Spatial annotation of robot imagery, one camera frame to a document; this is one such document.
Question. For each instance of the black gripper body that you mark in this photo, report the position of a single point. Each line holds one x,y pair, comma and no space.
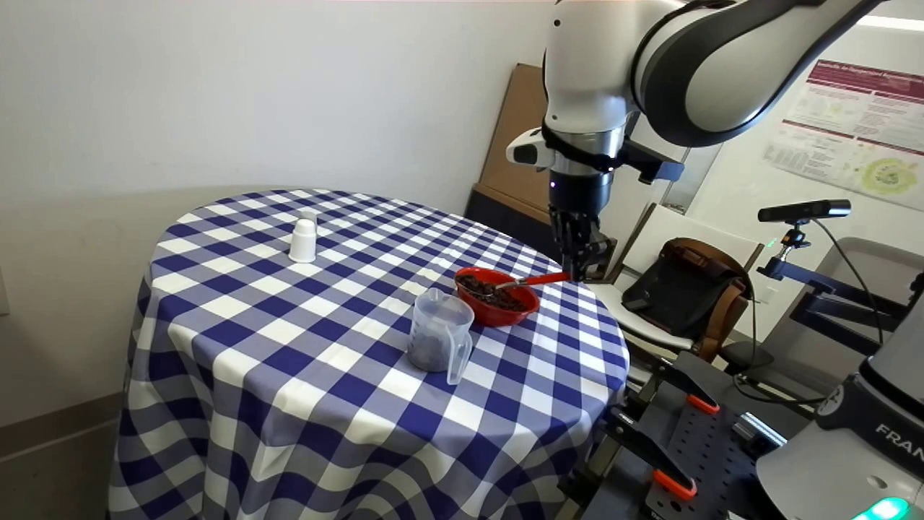
577,197

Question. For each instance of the small white plastic bottle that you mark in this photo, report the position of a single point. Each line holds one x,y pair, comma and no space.
304,241

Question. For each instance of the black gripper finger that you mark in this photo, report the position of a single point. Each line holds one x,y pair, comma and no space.
567,250
590,250

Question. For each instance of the white wall poster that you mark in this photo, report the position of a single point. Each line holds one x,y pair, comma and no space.
856,145

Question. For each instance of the black chair with bag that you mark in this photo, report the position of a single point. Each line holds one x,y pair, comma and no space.
683,277

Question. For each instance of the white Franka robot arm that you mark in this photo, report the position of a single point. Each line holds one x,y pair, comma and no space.
674,67

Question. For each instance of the clear plastic measuring jug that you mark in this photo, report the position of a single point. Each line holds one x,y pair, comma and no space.
439,332

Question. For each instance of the blue white checkered tablecloth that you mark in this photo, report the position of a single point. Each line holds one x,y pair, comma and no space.
290,366

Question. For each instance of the blue metal bar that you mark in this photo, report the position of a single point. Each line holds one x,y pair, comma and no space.
817,277

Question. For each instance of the black camera on stand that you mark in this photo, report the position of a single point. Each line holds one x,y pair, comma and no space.
802,208

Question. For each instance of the black perforated mounting board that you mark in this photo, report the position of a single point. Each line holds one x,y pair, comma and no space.
710,452

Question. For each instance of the brown cardboard box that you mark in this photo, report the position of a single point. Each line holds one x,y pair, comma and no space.
515,175

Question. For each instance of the grey metal strip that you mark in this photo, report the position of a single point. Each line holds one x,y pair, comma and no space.
687,191

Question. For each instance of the red bowl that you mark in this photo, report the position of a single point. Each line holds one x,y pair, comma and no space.
501,312

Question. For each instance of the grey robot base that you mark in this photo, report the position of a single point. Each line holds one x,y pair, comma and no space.
867,433

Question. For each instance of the brown coffee beans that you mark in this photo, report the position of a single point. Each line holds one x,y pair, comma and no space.
485,292

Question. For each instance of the brown wooden chair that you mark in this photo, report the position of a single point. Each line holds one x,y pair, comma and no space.
723,324

